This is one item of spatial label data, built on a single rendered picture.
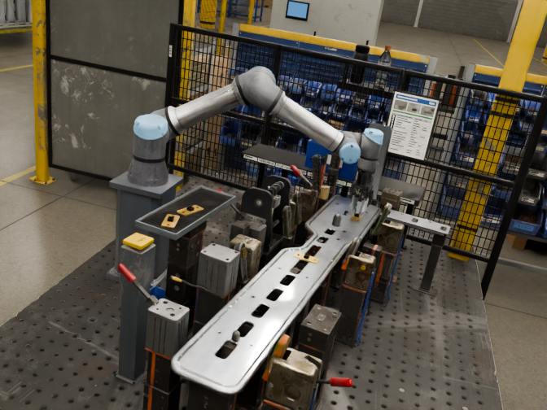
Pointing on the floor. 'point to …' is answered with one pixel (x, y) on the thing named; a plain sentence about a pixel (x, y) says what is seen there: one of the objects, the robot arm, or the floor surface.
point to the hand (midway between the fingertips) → (357, 212)
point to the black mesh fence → (357, 129)
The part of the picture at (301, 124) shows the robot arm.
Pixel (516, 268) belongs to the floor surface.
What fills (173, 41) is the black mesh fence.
